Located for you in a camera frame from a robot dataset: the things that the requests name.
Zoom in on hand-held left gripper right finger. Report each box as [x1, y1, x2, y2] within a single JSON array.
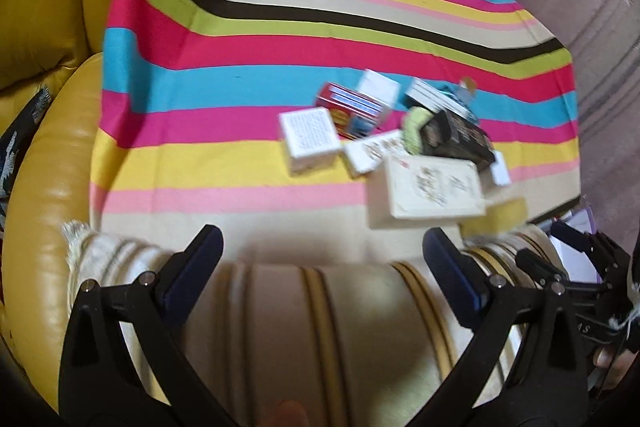
[[400, 227, 591, 427]]

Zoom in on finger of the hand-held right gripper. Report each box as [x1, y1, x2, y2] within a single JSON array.
[[515, 251, 571, 285], [550, 221, 598, 253]]

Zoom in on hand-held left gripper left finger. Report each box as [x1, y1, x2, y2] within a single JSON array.
[[57, 224, 241, 427]]

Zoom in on white box with gold logo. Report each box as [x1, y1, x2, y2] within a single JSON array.
[[342, 129, 407, 178]]

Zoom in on small teal box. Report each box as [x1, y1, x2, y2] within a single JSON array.
[[440, 84, 473, 108]]

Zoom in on person's right hand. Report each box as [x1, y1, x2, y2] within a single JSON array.
[[594, 347, 637, 392]]

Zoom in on purple white papers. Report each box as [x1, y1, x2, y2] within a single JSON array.
[[547, 202, 601, 280]]

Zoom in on yellow block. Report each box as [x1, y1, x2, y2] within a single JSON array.
[[459, 198, 529, 239]]

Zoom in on large cream flat box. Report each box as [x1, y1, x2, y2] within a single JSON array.
[[366, 154, 487, 229]]

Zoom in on cream striped cushion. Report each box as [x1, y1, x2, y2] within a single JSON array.
[[61, 219, 568, 427]]

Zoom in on black patterned box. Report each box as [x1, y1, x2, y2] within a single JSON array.
[[419, 109, 496, 171]]

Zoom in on green round item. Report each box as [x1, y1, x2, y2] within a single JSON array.
[[402, 107, 434, 156]]

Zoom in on white box with small print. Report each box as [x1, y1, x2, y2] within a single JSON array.
[[278, 107, 347, 176]]

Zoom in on white striped box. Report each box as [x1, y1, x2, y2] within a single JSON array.
[[404, 78, 482, 124]]

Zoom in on red colourful box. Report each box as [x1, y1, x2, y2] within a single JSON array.
[[315, 82, 392, 140]]

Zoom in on plain white cube box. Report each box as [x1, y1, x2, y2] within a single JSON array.
[[356, 68, 402, 106]]

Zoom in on dark patterned pillow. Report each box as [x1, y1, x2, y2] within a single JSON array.
[[0, 84, 54, 210]]

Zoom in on colourful striped cloth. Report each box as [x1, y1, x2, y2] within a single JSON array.
[[89, 0, 582, 270]]

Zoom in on yellow leather sofa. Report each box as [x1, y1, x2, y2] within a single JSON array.
[[0, 0, 193, 414]]

